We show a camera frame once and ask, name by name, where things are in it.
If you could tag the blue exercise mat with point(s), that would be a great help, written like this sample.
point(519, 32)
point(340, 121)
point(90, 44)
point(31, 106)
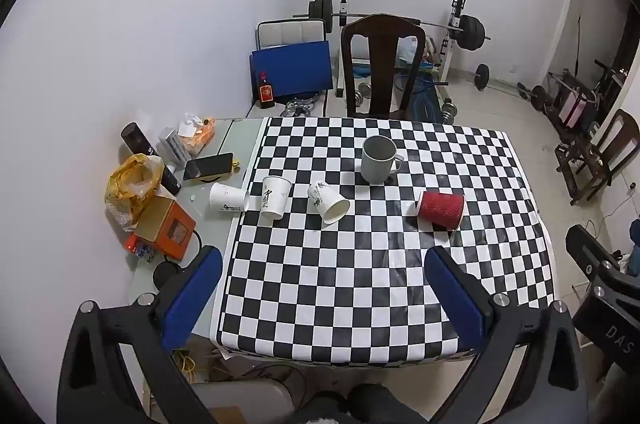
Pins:
point(425, 96)

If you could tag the person's dark trousers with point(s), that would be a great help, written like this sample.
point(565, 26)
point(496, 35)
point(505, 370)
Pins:
point(370, 404)

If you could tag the small colourful packet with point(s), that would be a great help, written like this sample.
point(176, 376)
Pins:
point(140, 249)

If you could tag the brown wooden chair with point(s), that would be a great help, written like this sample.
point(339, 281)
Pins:
point(607, 149)

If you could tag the small barbell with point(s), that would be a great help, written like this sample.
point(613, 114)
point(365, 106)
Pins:
point(481, 76)

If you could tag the white paper cup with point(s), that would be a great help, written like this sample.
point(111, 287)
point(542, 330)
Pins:
point(327, 204)
point(226, 197)
point(274, 200)

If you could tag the orange tissue pack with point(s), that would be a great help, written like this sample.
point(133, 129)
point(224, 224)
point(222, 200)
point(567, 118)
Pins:
point(199, 135)

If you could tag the red ribbed paper cup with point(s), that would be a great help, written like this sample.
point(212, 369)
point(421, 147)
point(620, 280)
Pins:
point(442, 209)

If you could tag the dark bottle with red label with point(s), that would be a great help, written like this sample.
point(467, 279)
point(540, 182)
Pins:
point(267, 94)

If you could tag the chrome dumbbell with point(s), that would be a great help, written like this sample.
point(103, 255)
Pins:
point(449, 111)

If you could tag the white weight bench rack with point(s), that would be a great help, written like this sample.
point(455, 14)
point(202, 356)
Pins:
point(344, 11)

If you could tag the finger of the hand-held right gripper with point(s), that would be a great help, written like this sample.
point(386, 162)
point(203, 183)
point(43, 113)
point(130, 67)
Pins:
point(585, 246)

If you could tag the black dumbbell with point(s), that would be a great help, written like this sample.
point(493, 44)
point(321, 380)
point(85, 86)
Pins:
point(537, 96)

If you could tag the silver patterned box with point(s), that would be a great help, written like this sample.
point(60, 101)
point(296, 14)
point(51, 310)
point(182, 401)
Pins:
point(172, 144)

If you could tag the barbell with black plates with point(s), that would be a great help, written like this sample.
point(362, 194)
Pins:
point(470, 33)

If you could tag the pink container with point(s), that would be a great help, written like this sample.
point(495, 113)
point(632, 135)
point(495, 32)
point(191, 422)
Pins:
point(575, 110)

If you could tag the chrome metal object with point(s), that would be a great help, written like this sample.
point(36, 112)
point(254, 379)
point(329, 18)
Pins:
point(302, 105)

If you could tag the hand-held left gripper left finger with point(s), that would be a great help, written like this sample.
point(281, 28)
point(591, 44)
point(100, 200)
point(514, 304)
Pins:
point(192, 299)

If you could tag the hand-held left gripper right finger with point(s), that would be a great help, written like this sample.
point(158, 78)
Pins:
point(457, 299)

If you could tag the blue folder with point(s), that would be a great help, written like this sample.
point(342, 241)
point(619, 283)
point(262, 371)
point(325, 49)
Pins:
point(292, 71)

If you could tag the black round disc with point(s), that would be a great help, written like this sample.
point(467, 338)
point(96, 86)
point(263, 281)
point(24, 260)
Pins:
point(166, 274)

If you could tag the grey ceramic mug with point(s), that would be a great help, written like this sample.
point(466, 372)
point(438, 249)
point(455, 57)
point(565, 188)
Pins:
point(378, 159)

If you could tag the black white checkered tablecloth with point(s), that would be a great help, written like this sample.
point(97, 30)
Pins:
point(380, 274)

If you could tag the black cylinder flask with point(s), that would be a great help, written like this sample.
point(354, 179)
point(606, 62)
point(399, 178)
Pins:
point(137, 138)

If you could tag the black smartphone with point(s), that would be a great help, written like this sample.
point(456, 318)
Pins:
point(207, 165)

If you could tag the dark wooden chair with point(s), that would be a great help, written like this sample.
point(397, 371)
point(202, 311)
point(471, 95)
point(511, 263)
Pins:
point(382, 54)

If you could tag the orange cardboard box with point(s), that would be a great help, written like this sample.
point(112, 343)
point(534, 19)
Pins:
point(162, 224)

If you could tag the yellow plastic bag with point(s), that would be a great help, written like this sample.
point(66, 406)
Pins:
point(131, 184)

